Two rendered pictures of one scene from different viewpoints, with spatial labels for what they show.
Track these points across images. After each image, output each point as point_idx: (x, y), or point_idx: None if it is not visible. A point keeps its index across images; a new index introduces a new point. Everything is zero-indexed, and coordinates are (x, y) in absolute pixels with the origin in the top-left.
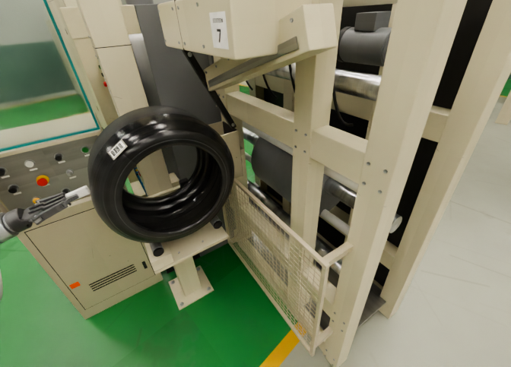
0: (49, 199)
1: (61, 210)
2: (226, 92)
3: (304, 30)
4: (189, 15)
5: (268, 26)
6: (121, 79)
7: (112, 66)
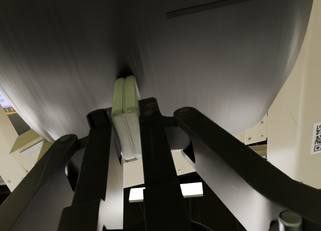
0: (225, 198)
1: (41, 160)
2: None
3: (19, 162)
4: (131, 176)
5: None
6: (283, 136)
7: (285, 159)
